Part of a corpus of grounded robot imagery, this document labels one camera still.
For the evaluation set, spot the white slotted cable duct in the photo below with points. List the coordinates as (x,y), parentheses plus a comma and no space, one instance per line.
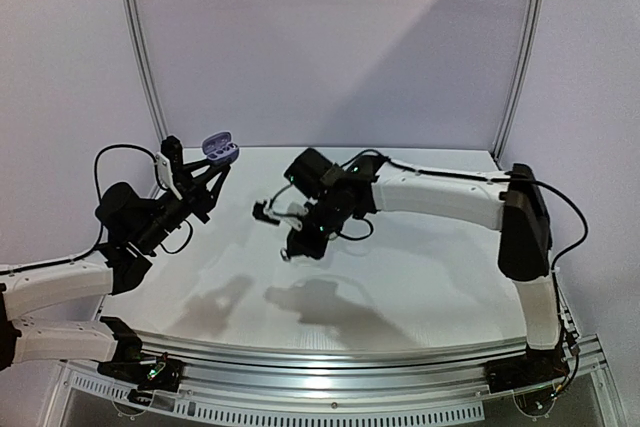
(94,402)

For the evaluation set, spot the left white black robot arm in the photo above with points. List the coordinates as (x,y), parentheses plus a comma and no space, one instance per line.
(136,228)

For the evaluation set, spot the left aluminium frame post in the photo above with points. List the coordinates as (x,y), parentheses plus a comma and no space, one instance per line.
(144,68)

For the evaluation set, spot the grey oval puck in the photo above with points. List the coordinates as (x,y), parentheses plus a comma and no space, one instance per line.
(220,149)

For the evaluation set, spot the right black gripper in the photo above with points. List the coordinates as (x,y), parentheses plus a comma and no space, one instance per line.
(304,235)

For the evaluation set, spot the aluminium frame post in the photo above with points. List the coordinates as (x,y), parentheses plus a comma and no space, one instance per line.
(526,43)
(144,68)

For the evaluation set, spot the right aluminium frame post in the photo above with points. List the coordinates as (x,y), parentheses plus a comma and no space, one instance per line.
(526,43)

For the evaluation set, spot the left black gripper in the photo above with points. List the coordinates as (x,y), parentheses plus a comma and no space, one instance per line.
(195,192)

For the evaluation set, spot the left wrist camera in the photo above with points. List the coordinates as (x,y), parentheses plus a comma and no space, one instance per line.
(167,162)

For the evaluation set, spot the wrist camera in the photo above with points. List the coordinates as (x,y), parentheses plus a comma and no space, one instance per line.
(167,162)
(270,214)

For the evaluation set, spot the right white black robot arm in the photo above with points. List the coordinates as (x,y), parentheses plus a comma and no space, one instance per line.
(509,203)

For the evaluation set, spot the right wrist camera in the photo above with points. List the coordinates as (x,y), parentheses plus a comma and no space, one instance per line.
(270,214)

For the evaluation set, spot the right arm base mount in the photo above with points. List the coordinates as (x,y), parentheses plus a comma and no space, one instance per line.
(532,367)

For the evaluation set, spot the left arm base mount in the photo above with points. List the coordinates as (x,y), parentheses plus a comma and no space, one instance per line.
(140,362)

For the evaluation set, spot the aluminium front rail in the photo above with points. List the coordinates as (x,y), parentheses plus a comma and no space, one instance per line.
(479,369)

